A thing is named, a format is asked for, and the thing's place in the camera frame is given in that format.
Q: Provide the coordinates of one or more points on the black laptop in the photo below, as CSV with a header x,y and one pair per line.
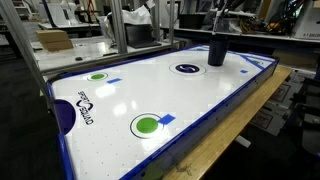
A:
x,y
140,35

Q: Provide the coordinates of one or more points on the white workbench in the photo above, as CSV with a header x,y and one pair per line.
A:
x,y
90,50

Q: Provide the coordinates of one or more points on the brown cardboard box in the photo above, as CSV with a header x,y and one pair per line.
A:
x,y
53,40

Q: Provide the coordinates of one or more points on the small black object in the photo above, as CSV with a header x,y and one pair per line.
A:
x,y
78,58

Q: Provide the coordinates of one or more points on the slanted aluminium frame post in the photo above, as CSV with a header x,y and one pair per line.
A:
x,y
23,50

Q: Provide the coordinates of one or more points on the white machine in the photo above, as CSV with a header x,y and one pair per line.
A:
x,y
61,13

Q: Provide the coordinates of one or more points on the white cloth cover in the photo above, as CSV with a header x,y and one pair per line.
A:
x,y
135,16

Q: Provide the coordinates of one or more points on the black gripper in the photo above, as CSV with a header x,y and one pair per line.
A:
x,y
237,2

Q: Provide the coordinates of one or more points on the small blue tape piece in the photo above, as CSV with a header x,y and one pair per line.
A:
x,y
166,119
114,80
244,71

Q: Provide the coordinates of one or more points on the black monitor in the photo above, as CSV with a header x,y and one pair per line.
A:
x,y
192,20

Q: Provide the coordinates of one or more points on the thick aluminium frame post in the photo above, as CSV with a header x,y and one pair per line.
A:
x,y
119,30

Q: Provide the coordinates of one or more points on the blue rimmed air hockey table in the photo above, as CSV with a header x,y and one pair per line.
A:
x,y
150,93

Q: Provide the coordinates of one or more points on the thin aluminium frame post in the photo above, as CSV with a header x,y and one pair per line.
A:
x,y
171,20

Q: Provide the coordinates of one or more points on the white printed box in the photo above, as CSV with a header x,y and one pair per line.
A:
x,y
308,23

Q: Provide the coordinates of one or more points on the black plastic cup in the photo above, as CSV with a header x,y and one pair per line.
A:
x,y
218,51

